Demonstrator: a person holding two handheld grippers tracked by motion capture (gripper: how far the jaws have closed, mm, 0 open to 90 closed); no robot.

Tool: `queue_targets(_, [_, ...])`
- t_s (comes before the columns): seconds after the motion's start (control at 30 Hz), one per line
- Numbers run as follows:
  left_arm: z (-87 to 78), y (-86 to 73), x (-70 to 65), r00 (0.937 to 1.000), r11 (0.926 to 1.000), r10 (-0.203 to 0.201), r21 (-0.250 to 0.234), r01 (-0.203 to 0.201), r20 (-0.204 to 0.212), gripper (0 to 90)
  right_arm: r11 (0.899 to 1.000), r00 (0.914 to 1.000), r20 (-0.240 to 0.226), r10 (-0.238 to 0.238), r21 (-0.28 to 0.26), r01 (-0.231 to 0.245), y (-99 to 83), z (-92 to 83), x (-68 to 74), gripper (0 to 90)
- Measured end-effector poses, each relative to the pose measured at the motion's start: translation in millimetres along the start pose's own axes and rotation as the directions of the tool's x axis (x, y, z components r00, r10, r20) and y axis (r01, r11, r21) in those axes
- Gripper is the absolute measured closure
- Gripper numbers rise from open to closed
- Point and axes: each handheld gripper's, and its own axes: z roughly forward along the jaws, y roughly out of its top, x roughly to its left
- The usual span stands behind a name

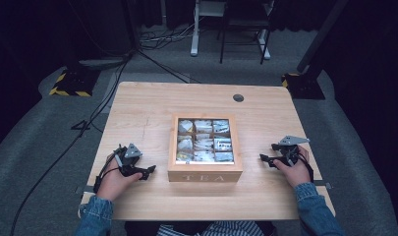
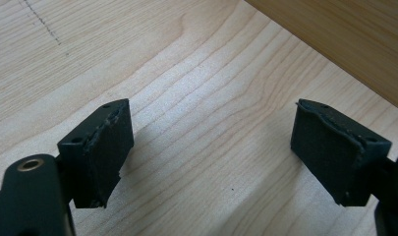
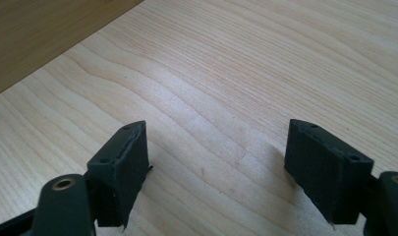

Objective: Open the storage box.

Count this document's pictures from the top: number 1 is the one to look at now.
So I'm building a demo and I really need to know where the yellow-black striped stand base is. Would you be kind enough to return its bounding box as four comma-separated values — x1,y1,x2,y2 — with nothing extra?
48,66,101,98
281,72,326,100

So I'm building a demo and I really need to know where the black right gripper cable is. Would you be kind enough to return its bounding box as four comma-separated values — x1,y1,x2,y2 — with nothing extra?
297,149,315,184

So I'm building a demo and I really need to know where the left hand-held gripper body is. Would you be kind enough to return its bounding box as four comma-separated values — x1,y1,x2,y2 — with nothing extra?
113,143,143,178

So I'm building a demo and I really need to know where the person's left hand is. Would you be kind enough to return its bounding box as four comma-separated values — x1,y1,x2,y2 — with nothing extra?
95,152,143,202

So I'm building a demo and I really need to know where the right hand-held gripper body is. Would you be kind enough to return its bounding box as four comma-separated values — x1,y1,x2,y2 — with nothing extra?
270,135,311,167

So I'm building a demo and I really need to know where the person's right hand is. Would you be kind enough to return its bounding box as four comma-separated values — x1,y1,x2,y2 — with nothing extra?
272,145,313,189

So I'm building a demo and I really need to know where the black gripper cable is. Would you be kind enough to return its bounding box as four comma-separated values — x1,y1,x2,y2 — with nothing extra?
297,149,315,184
92,152,123,195

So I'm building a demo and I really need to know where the bundle of floor cables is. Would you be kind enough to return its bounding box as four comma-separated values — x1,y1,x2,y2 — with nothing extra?
139,22,201,51

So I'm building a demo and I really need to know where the black slanted stand pole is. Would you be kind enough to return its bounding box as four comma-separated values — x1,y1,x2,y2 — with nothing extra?
296,0,350,75

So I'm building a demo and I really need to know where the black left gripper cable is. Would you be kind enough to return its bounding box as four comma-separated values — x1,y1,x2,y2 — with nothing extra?
92,152,123,195

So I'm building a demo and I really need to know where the wooden tea box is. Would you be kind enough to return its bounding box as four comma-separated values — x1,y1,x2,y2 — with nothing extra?
167,112,244,184

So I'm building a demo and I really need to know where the person's striped clothing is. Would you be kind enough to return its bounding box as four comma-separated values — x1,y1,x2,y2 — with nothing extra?
156,220,265,236

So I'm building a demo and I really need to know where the white desk leg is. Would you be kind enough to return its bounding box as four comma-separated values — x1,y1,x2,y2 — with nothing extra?
190,0,228,58
256,0,275,61

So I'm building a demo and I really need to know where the long black floor cable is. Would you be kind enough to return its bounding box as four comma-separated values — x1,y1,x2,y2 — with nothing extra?
9,53,133,236

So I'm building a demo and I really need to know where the group of tea bags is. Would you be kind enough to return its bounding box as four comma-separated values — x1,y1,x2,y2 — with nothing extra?
176,118,235,164

